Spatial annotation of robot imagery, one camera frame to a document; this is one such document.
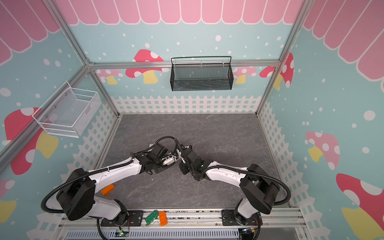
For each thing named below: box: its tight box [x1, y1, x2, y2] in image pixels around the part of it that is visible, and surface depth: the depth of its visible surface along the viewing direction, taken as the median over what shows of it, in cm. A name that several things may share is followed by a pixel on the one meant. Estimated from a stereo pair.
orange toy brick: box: [159, 210, 168, 226], surface depth 76 cm
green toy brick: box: [144, 209, 159, 226], surface depth 76 cm
